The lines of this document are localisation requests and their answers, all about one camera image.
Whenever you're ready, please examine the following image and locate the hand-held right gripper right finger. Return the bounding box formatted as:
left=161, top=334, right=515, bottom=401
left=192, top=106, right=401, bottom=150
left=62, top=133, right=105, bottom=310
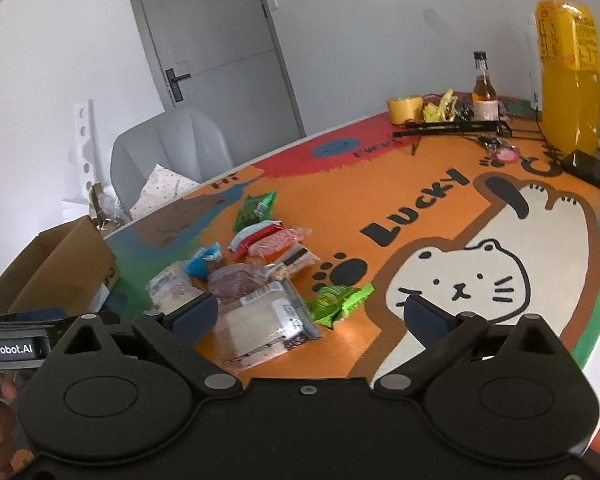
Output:
left=373, top=295, right=567, bottom=397

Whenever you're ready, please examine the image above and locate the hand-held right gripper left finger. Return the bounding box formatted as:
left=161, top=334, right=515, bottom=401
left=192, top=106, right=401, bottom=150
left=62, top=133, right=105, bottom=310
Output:
left=49, top=292, right=244, bottom=399

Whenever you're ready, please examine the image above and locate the white snack packet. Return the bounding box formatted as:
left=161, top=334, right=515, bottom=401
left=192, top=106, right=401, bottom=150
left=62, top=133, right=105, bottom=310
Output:
left=146, top=261, right=206, bottom=313

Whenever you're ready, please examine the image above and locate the purple cake snack packet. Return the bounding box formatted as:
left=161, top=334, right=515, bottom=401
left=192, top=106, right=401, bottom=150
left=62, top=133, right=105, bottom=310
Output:
left=207, top=262, right=267, bottom=306

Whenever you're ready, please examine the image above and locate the small blue snack packet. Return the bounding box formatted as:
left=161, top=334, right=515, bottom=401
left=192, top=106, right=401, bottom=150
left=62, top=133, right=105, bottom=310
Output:
left=186, top=241, right=225, bottom=278

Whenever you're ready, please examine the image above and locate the large clear snack packet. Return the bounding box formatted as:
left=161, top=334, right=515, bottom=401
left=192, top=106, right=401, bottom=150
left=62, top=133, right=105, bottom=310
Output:
left=214, top=280, right=323, bottom=369

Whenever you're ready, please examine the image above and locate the bright green snack packet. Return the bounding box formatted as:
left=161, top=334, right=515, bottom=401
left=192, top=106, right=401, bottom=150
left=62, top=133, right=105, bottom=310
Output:
left=306, top=282, right=376, bottom=330

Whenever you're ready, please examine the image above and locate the brown cardboard box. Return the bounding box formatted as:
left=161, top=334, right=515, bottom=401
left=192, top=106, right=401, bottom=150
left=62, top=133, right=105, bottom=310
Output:
left=0, top=216, right=122, bottom=317

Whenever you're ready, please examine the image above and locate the blue and red snack packet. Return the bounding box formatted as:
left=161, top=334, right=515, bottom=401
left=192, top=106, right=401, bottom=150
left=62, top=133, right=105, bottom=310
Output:
left=228, top=220, right=283, bottom=256

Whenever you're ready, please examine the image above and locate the pink wafer snack packet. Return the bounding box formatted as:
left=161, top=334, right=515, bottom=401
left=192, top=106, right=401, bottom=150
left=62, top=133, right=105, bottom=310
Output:
left=247, top=227, right=312, bottom=264

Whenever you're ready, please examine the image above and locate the beige cracker snack packet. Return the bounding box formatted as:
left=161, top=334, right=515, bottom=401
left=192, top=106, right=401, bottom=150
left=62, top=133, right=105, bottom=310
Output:
left=260, top=247, right=321, bottom=281

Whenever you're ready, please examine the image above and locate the dark green snack packet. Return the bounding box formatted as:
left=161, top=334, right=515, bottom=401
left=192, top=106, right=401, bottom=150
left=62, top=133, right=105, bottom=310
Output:
left=232, top=190, right=279, bottom=233

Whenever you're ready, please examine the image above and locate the white dotted pillow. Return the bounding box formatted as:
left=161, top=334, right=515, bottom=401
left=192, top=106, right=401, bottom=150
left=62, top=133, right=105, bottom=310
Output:
left=130, top=164, right=202, bottom=221

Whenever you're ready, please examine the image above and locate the grey chair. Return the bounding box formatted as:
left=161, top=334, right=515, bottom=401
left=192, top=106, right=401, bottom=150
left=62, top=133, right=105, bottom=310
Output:
left=110, top=107, right=234, bottom=221

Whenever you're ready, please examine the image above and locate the bunch of keys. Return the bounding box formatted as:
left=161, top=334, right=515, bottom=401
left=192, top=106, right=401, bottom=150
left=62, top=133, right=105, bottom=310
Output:
left=477, top=135, right=522, bottom=166

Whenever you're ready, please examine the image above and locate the black metal rack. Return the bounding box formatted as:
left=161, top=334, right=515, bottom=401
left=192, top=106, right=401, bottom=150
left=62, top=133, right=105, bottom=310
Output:
left=392, top=116, right=514, bottom=157

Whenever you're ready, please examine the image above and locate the white perforated board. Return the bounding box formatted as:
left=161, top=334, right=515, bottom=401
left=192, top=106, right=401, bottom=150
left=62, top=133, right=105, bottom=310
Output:
left=70, top=99, right=99, bottom=203

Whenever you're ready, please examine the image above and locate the yellow-green plastic bag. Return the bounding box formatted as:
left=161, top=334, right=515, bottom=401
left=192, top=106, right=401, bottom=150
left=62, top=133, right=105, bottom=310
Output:
left=422, top=89, right=456, bottom=122

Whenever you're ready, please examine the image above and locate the yellow tape roll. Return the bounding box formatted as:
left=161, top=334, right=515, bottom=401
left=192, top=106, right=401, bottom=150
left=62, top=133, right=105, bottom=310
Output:
left=386, top=95, right=424, bottom=125

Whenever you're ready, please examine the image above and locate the black box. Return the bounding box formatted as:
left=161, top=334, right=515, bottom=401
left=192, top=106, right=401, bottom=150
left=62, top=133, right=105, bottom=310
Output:
left=560, top=149, right=600, bottom=192

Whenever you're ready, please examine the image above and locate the glass bottle with amber drink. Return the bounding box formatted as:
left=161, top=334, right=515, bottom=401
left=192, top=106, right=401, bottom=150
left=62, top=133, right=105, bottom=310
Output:
left=471, top=51, right=500, bottom=121

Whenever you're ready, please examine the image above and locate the large orange juice bottle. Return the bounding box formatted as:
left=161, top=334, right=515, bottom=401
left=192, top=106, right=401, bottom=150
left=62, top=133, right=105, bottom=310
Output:
left=534, top=0, right=600, bottom=157

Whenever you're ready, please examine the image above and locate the grey door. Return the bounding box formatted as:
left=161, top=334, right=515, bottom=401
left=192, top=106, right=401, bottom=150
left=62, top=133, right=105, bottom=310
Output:
left=121, top=0, right=307, bottom=137

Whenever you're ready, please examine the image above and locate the black cable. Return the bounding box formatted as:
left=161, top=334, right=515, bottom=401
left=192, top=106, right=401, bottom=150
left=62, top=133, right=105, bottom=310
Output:
left=502, top=102, right=553, bottom=143

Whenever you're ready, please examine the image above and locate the black door handle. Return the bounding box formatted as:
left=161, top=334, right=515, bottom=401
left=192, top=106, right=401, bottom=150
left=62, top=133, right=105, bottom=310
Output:
left=164, top=67, right=191, bottom=106

